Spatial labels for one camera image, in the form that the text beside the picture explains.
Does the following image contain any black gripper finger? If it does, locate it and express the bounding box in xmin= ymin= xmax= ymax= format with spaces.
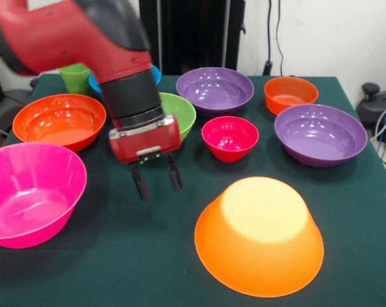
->
xmin=166 ymin=152 xmax=184 ymax=193
xmin=128 ymin=159 xmax=151 ymax=201

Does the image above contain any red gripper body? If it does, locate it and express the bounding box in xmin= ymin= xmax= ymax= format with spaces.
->
xmin=108 ymin=113 xmax=183 ymax=164

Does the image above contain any purple bowl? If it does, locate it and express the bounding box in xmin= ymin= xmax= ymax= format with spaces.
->
xmin=274 ymin=104 xmax=369 ymax=168
xmin=175 ymin=67 xmax=255 ymax=118

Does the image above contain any green bowl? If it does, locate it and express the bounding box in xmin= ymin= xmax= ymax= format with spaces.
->
xmin=157 ymin=91 xmax=197 ymax=143

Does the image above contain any small crimson bowl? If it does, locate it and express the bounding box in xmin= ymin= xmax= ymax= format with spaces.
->
xmin=201 ymin=116 xmax=260 ymax=163

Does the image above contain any blue bowl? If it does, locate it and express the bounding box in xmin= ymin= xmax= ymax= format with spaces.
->
xmin=88 ymin=65 xmax=162 ymax=100

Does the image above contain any dark green tablecloth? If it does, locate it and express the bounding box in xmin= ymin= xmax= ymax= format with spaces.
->
xmin=0 ymin=73 xmax=386 ymax=307

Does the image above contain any large red-orange bowl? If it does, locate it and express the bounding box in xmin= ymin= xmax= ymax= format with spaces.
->
xmin=12 ymin=93 xmax=107 ymax=153

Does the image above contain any green cup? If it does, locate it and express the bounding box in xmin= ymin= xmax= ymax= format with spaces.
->
xmin=59 ymin=63 xmax=93 ymax=96

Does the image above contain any pink bowl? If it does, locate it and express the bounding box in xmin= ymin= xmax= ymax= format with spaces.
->
xmin=0 ymin=142 xmax=88 ymax=249

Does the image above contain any small red-orange bowl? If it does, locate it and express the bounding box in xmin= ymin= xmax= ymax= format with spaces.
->
xmin=264 ymin=76 xmax=320 ymax=116

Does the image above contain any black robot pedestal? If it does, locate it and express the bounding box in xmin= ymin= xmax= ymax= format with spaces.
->
xmin=138 ymin=0 xmax=247 ymax=76

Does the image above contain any black hanging cable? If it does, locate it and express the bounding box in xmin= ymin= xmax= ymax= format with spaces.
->
xmin=262 ymin=0 xmax=274 ymax=77

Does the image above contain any tangle of cables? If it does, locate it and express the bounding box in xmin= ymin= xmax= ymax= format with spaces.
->
xmin=370 ymin=101 xmax=386 ymax=175

